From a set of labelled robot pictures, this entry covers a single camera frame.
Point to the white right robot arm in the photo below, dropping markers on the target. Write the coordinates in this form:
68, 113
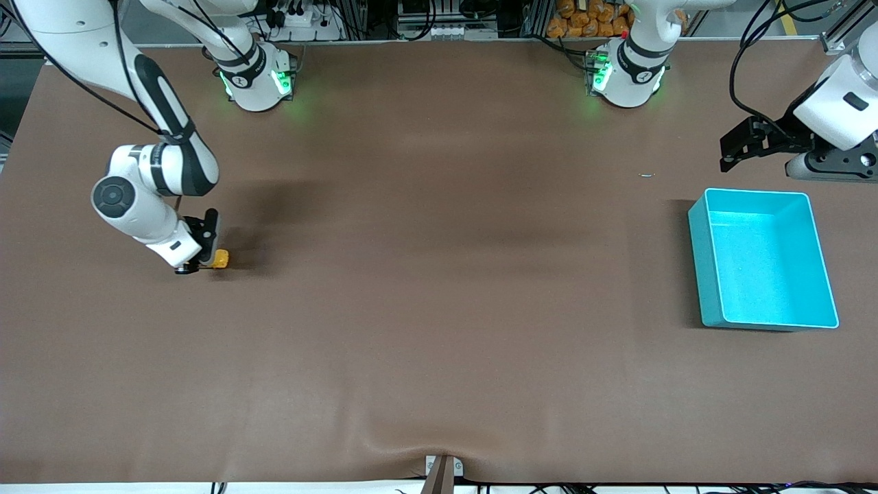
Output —
130, 213

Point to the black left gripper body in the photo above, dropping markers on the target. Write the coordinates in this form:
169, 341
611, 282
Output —
787, 134

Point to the pile of orange packets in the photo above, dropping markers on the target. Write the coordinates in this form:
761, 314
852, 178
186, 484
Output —
583, 24

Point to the yellow beetle toy car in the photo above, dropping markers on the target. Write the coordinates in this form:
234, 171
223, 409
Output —
221, 259

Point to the white power strip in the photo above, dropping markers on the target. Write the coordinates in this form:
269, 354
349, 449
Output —
302, 20

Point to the teal plastic bin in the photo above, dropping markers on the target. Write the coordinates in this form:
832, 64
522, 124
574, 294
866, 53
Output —
768, 274

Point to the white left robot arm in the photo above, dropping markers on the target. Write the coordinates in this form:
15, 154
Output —
627, 86

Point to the aluminium frame post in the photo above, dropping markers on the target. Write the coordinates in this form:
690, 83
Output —
847, 31

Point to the metal table edge bracket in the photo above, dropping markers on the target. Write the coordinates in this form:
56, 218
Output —
442, 473

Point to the white connector block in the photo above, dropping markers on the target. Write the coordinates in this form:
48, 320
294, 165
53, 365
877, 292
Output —
446, 31

